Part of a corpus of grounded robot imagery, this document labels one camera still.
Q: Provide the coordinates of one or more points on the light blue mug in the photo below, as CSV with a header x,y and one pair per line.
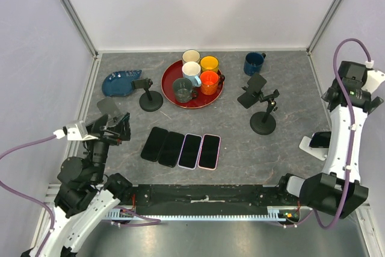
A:
x,y
192,70

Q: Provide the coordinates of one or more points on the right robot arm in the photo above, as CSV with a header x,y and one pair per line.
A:
x,y
323,191

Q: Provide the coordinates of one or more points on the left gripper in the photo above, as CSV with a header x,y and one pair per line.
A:
x,y
122,130

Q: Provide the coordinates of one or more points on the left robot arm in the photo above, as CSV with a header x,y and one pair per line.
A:
x,y
84,198

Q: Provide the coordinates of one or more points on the black round-base phone stand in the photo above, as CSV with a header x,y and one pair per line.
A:
x,y
150,100

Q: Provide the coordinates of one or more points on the orange mug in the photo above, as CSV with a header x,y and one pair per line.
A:
x,y
210,82

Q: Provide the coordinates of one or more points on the grey mug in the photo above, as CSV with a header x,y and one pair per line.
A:
x,y
184,90

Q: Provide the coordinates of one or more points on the wooden-base phone stand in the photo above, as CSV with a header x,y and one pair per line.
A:
x,y
109,107

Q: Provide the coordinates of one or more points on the cream mug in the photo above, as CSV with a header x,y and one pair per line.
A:
x,y
191,55

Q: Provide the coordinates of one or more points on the black phone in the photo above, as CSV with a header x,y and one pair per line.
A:
x,y
171,149
153,145

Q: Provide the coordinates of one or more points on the lilac-cased phone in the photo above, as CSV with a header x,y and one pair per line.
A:
x,y
190,151

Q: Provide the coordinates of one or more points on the grey cable duct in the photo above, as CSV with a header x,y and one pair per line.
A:
x,y
272,214

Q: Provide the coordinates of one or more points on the yellow mug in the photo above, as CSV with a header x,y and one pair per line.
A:
x,y
209,63

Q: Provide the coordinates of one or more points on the black mounting base plate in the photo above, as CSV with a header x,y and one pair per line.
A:
x,y
206,200

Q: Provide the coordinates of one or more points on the pink-cased phone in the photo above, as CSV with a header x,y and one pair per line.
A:
x,y
209,152

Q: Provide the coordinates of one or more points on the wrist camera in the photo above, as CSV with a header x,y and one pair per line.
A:
x,y
75,131
374,79

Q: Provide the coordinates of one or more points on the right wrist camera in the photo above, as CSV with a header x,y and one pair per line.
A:
x,y
374,79

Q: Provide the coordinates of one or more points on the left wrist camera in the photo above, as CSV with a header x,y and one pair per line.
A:
x,y
75,131

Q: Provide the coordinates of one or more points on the black-cased phone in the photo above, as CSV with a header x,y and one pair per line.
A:
x,y
320,139

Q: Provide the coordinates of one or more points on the red round tray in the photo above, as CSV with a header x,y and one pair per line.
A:
x,y
172,73

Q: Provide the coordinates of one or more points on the blue leaf-shaped dish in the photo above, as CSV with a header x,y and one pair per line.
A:
x,y
118,83

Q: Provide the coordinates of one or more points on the dark blue mug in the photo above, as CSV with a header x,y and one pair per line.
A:
x,y
253,62

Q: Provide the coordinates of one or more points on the black flat phone stand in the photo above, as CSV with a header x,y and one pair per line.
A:
x,y
252,91

